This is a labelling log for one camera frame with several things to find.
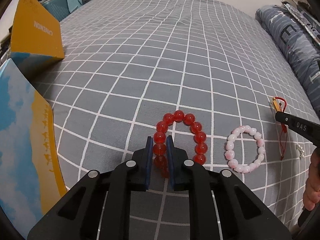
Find red cord bracelet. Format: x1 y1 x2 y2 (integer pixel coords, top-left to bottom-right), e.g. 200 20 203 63
268 96 288 161

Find red bead bracelet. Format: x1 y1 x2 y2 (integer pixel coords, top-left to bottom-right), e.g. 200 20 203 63
152 109 209 178

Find person's right hand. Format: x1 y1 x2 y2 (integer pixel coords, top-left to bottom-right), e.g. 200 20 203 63
303 148 320 211

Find white pearl earrings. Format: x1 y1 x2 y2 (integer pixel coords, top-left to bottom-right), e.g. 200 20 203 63
296 144 305 159

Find blue yellow cardboard box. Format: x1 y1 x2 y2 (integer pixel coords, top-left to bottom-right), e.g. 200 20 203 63
1 0 66 239

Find rolled grey blue duvet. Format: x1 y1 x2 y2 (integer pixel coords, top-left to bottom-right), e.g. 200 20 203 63
255 2 319 115

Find grey patterned pillow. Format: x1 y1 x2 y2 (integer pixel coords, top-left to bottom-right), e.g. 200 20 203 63
279 2 319 58

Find grey checked bed sheet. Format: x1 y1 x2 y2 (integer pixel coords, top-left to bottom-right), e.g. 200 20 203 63
33 0 319 229

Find teal storage case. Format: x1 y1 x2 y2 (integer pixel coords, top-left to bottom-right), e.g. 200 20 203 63
40 0 82 22

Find pink bead bracelet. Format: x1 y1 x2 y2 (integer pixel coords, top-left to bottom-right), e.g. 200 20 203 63
224 125 266 173

